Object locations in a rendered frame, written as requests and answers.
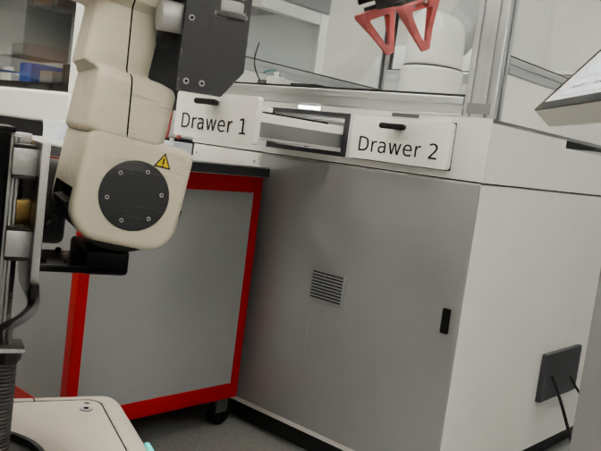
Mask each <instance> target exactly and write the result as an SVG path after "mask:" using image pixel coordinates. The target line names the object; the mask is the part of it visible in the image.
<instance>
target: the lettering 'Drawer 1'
mask: <svg viewBox="0 0 601 451"><path fill-rule="evenodd" d="M184 115H187V116H188V117H189V121H188V123H187V125H182V126H181V127H187V126H188V125H189V123H190V115H189V114H188V113H182V123H183V116H184ZM199 119H201V120H202V126H201V128H202V129H201V128H199V124H200V123H201V122H199V123H198V124H197V128H198V129H199V130H200V129H201V130H203V125H204V119H203V118H199ZM240 121H242V128H241V132H239V134H244V135H245V133H244V132H243V126H244V119H243V118H242V119H241V120H240ZM221 122H223V123H224V125H220V123H221ZM210 124H211V128H212V131H213V130H214V128H215V125H216V120H215V122H214V126H213V121H212V119H210V123H209V125H208V121H207V130H209V127H210ZM219 126H223V127H225V122H224V120H220V121H219V122H218V125H217V129H218V131H220V130H219ZM220 132H224V130H223V131H220Z"/></svg>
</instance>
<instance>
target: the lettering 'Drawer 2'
mask: <svg viewBox="0 0 601 451"><path fill-rule="evenodd" d="M361 138H365V139H366V140H367V147H366V148H364V149H360V142H361ZM379 143H384V142H383V141H380V142H379ZM401 145H402V144H400V145H399V148H398V150H396V143H395V144H394V146H395V155H398V152H399V150H400V147H401ZM432 145H435V146H436V150H435V151H434V152H433V153H432V154H431V155H430V156H429V157H427V159H434V160H436V158H434V157H431V156H433V155H434V154H435V153H436V152H437V149H438V147H437V145H436V144H435V143H432V144H430V145H429V146H432ZM394 146H393V148H392V151H391V143H389V149H390V154H392V153H393V150H394ZM407 146H409V147H410V148H411V145H405V146H404V147H403V150H402V153H403V155H404V156H405V157H410V156H411V155H406V154H405V153H404V150H406V151H411V149H405V148H406V147H407ZM367 148H368V138H367V137H365V136H360V141H359V148H358V150H366V149H367ZM380 148H384V150H383V151H379V149H380ZM377 151H378V153H383V152H384V153H385V143H384V146H379V147H378V149H377Z"/></svg>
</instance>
